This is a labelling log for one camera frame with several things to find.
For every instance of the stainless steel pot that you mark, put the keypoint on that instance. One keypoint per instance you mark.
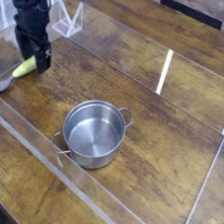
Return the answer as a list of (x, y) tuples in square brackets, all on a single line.
[(93, 132)]

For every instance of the black strip on table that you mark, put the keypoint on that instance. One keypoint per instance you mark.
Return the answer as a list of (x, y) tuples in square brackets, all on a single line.
[(193, 13)]

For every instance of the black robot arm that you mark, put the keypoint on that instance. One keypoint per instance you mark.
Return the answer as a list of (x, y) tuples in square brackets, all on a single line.
[(32, 19)]

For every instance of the clear acrylic triangle bracket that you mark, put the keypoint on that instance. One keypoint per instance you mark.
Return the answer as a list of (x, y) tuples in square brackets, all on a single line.
[(67, 26)]

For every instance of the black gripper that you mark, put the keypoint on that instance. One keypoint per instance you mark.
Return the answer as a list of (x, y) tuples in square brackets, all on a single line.
[(32, 18)]

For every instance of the clear acrylic front barrier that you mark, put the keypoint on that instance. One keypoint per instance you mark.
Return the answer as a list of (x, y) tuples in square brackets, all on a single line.
[(90, 191)]

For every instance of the green handled metal spoon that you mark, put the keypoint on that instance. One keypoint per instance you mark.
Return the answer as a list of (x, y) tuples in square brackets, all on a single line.
[(25, 68)]

